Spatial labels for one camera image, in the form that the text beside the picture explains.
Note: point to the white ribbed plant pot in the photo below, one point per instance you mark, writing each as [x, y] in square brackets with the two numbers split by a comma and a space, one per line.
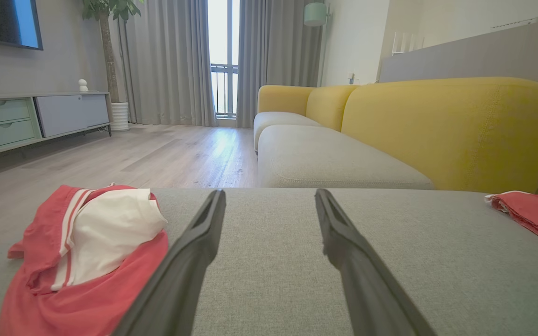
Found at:
[120, 116]

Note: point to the folded red garment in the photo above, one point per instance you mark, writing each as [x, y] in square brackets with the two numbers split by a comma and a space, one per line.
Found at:
[537, 217]

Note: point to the grey low tv cabinet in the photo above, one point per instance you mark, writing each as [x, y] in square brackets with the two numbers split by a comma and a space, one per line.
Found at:
[40, 95]

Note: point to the grey cabinet sliding door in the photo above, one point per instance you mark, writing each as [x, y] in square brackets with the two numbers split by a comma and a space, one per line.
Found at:
[73, 113]

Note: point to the tall green potted tree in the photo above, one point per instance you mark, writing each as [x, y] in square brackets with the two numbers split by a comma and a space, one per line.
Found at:
[108, 56]

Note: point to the red jersey with white stripes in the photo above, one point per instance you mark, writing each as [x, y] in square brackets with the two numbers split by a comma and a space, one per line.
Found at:
[87, 280]

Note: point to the wall mounted black television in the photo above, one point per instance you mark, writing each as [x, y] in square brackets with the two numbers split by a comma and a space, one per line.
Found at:
[3, 18]

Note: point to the dark balcony railing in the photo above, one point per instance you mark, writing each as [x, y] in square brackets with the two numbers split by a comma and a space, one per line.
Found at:
[224, 88]

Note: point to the grey curtain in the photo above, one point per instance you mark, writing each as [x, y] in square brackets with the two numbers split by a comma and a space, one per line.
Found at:
[273, 46]
[171, 60]

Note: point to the mint green floor lamp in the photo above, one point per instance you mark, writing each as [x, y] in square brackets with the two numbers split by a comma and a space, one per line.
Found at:
[315, 14]

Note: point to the flat white ledge device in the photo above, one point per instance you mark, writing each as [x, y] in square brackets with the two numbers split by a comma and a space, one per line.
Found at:
[516, 23]

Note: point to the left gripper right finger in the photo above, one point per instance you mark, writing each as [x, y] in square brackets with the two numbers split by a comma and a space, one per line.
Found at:
[367, 289]

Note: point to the white router with antennas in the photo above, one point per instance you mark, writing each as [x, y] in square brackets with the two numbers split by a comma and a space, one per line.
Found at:
[407, 44]

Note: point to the small white figurine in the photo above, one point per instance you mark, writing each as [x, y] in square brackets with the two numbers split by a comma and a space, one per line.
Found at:
[83, 85]

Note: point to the yellow and grey sofa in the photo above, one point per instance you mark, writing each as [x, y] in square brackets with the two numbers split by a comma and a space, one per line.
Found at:
[437, 130]

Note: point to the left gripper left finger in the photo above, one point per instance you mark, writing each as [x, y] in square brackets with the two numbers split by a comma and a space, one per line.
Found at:
[180, 280]

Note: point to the grey fabric ottoman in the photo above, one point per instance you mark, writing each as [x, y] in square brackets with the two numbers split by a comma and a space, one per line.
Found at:
[273, 280]

